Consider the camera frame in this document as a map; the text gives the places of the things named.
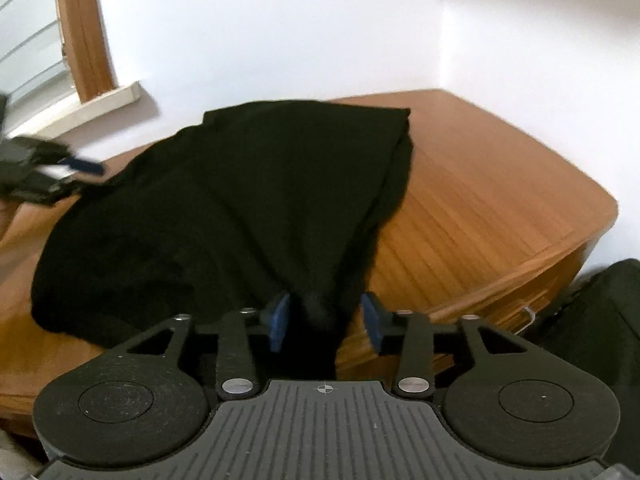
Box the black garment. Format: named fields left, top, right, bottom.
left=30, top=100, right=417, bottom=381

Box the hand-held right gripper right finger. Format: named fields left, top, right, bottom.
left=361, top=292, right=531, bottom=401

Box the wooden window frame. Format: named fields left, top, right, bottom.
left=52, top=0, right=118, bottom=103

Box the black laptop bag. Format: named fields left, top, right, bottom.
left=537, top=259, right=640, bottom=401

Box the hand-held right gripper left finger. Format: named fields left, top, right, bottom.
left=115, top=292, right=292, bottom=401

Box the beige window sill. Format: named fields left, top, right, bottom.
left=10, top=81, right=142, bottom=136

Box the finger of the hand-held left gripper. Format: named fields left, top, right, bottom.
left=20, top=180, right=88, bottom=206
left=30, top=137, right=107, bottom=178

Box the white window blind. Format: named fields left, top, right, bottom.
left=0, top=0, right=81, bottom=126

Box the metal handle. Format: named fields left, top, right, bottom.
left=512, top=306, right=538, bottom=333

